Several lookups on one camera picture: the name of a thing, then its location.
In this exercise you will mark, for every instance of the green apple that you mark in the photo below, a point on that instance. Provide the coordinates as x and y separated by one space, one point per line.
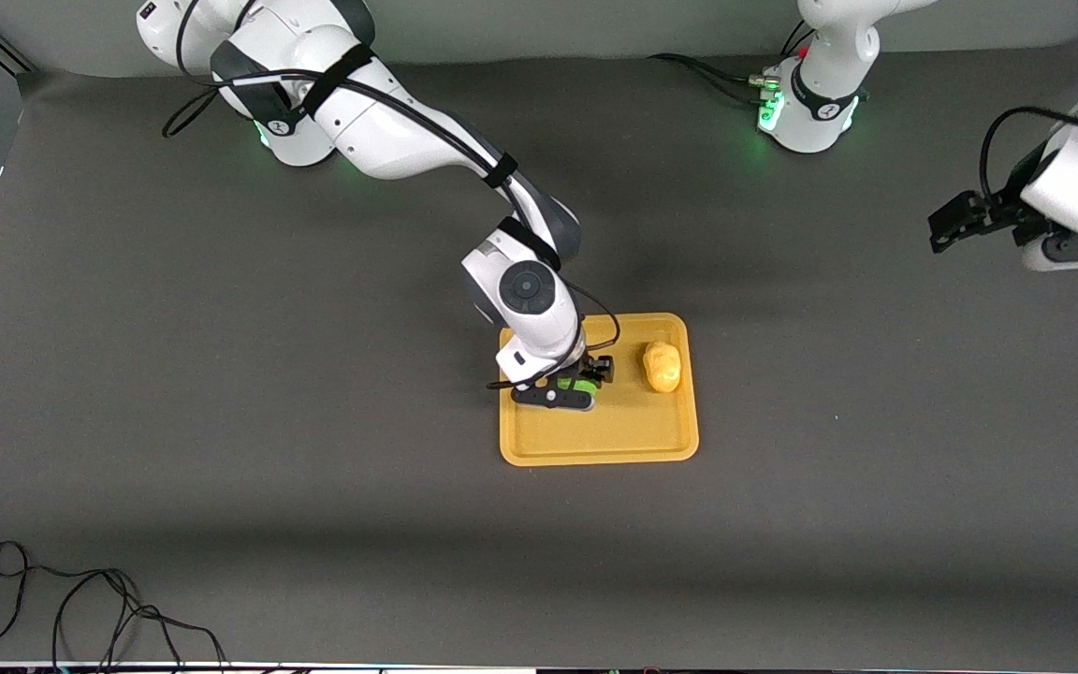
576 385

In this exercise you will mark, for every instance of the yellow potato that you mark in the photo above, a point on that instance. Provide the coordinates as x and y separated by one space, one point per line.
662 367

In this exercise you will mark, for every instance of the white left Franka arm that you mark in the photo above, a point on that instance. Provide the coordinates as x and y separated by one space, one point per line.
820 103

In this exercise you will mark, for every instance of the yellow plastic tray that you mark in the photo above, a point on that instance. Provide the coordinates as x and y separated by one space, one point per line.
633 431

